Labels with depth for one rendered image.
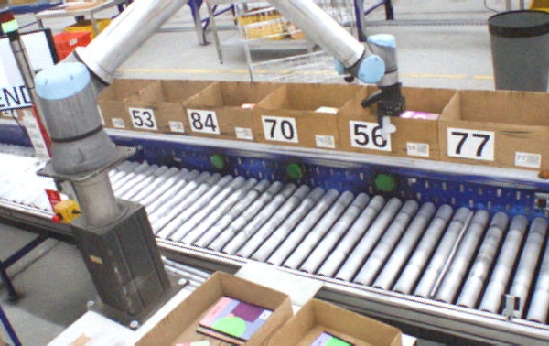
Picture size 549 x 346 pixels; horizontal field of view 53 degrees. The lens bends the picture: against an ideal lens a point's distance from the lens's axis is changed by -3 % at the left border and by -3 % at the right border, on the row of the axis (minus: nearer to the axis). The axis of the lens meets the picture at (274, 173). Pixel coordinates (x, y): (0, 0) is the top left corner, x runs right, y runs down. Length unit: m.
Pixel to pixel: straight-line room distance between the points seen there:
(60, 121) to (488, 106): 1.53
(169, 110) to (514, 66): 2.85
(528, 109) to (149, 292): 1.50
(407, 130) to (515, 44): 2.59
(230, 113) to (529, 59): 2.77
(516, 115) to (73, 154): 1.57
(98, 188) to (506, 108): 1.49
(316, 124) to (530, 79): 2.73
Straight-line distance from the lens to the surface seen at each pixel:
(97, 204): 1.72
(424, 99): 2.35
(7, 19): 2.25
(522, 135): 1.99
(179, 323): 1.73
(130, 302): 1.84
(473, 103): 2.30
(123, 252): 1.77
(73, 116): 1.61
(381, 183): 2.15
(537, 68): 4.70
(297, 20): 1.71
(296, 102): 2.62
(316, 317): 1.64
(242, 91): 2.76
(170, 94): 3.07
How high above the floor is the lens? 1.89
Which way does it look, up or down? 27 degrees down
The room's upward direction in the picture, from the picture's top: 11 degrees counter-clockwise
